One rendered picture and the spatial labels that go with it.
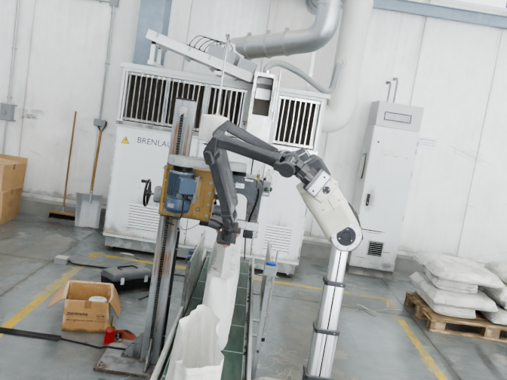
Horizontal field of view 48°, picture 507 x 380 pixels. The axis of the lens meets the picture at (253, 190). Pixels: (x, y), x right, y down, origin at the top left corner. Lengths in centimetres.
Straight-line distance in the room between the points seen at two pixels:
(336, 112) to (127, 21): 302
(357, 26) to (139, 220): 326
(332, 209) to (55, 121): 573
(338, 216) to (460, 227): 543
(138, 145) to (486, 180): 456
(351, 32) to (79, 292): 403
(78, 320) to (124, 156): 253
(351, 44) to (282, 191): 183
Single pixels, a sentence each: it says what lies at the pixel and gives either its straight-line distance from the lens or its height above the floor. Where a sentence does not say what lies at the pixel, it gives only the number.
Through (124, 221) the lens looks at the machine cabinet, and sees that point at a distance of 649.
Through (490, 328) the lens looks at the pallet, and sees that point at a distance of 592.
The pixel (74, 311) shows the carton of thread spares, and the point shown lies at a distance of 434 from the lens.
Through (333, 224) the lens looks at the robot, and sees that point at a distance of 280.
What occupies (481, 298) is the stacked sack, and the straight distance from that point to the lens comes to 583.
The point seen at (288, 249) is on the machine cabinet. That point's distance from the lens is 639.
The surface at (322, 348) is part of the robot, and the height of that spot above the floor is 59.
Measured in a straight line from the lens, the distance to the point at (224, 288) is 317.
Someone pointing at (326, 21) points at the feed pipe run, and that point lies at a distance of 580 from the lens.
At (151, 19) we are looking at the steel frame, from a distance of 729.
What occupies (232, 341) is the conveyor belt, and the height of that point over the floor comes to 38.
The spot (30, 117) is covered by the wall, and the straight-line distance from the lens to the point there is 810.
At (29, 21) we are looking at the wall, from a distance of 818.
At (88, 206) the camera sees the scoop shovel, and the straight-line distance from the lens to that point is 766.
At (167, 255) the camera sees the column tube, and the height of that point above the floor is 76.
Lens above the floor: 169
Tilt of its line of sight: 7 degrees down
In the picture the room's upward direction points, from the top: 9 degrees clockwise
